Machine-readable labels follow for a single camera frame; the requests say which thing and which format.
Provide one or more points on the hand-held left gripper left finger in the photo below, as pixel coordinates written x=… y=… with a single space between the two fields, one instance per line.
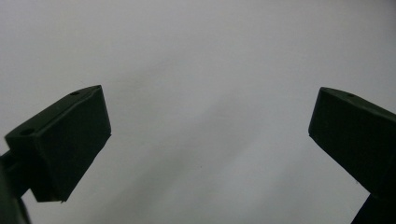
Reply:
x=62 y=146

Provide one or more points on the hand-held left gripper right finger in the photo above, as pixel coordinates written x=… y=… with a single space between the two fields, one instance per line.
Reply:
x=358 y=137

